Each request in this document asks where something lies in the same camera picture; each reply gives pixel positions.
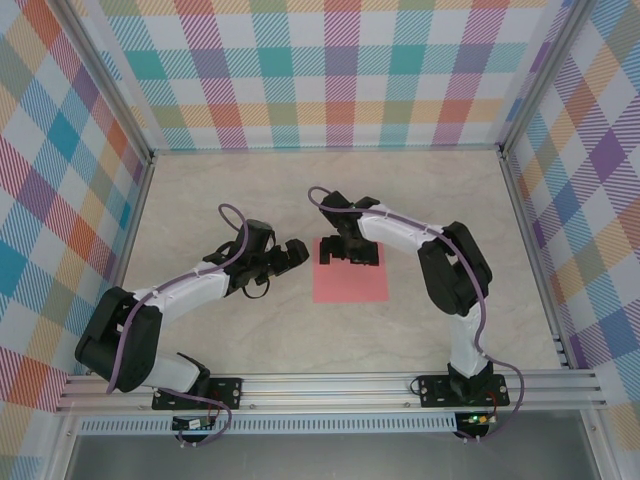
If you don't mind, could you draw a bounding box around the aluminium frame post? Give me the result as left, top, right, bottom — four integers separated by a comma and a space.
498, 0, 594, 159
58, 0, 154, 166

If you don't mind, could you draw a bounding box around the thin aluminium wall bar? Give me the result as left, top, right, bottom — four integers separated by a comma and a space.
149, 143, 504, 154

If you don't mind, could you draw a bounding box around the grey metal panel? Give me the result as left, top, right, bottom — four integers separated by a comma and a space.
64, 412, 601, 480

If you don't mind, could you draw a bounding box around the pink paper sheet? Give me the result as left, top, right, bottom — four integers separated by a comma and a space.
312, 238, 391, 305

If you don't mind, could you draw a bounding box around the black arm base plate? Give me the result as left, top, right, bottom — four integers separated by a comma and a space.
417, 373, 510, 409
151, 377, 245, 411

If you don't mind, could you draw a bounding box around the slotted grey cable duct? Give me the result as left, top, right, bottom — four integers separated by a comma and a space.
77, 417, 459, 436

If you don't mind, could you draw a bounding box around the purple cable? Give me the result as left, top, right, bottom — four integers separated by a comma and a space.
307, 186, 527, 444
106, 202, 252, 449

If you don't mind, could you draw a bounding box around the aluminium side rail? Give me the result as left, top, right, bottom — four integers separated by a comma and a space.
89, 154, 156, 376
499, 152, 574, 371

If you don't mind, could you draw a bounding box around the wide aluminium mounting rail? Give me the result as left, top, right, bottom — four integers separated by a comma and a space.
54, 369, 609, 414

